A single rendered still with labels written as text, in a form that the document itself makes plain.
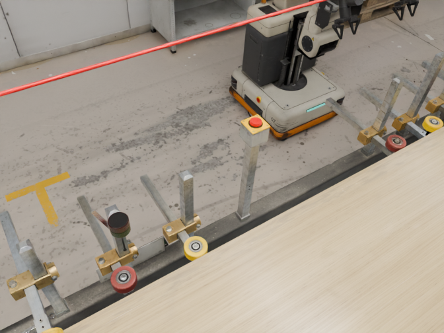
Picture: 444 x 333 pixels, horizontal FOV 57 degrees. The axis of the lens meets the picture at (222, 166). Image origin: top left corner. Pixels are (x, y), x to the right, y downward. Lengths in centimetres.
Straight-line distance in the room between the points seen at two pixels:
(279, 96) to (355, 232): 166
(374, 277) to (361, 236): 15
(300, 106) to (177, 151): 93
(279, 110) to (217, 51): 125
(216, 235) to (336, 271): 50
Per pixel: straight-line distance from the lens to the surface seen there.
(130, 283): 135
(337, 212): 157
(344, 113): 205
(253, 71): 303
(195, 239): 141
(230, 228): 169
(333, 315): 136
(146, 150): 296
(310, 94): 309
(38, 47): 395
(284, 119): 287
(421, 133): 215
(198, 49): 396
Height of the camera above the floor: 211
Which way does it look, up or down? 48 degrees down
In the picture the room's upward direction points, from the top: 4 degrees clockwise
